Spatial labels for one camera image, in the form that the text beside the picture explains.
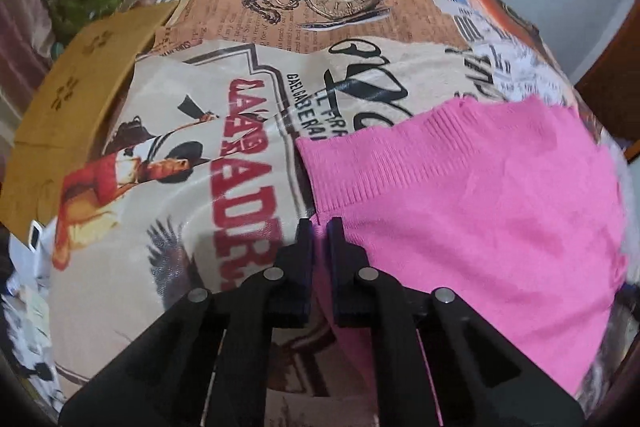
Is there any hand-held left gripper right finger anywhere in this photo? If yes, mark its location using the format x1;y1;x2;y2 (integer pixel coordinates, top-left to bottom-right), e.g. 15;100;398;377
327;217;587;427

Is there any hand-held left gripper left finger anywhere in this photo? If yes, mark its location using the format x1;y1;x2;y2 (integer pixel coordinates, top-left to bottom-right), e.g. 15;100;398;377
57;218;316;427

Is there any pink knit sweater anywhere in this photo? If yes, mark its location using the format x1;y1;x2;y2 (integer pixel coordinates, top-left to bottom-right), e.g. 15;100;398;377
296;94;630;427

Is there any printed blanket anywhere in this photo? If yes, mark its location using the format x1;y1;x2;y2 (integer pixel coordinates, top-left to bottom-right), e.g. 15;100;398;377
30;0;631;427

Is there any mustard patterned cushion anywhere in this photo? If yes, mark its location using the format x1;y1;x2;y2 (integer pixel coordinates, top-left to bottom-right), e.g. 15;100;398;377
0;1;180;233

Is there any white phone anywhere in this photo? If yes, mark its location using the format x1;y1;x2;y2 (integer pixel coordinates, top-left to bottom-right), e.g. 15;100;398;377
26;219;47;254

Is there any wooden door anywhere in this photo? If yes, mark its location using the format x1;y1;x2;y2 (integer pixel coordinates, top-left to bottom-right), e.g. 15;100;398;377
574;0;640;148

